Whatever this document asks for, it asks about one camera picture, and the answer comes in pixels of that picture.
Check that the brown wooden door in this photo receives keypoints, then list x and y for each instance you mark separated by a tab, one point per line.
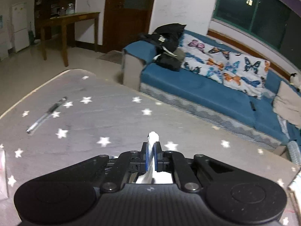
129	16

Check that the green-framed window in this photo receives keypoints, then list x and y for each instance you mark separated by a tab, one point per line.
258	11

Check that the glass jar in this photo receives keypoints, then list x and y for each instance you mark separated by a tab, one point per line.
70	9

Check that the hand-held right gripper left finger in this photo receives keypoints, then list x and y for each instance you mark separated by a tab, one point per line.
147	156

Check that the brown wooden side table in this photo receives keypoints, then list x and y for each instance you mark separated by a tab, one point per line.
70	18

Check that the striped pillow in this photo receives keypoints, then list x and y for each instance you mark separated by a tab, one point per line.
283	126

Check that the white refrigerator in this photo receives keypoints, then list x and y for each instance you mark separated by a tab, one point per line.
20	26

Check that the butterfly print pillow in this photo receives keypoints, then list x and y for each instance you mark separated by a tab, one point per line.
223	68

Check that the grey pillow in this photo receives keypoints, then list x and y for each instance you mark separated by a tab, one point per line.
288	103

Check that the brown door mat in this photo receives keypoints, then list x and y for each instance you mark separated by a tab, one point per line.
110	57

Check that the black and white plush toy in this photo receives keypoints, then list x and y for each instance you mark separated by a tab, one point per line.
295	81

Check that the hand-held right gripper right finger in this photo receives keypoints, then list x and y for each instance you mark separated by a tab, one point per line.
157	157

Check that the black jacket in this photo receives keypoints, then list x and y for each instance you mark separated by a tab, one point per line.
167	40

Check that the dark olive garment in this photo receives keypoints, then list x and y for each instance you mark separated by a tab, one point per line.
180	54

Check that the grey star-print tablecloth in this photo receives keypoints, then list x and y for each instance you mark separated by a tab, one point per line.
105	113

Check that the black pen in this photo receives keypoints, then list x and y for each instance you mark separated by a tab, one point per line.
45	116

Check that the white polka-dot garment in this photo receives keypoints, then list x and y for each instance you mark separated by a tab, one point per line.
153	136

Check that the blue sofa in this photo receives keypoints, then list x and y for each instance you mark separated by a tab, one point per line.
188	87

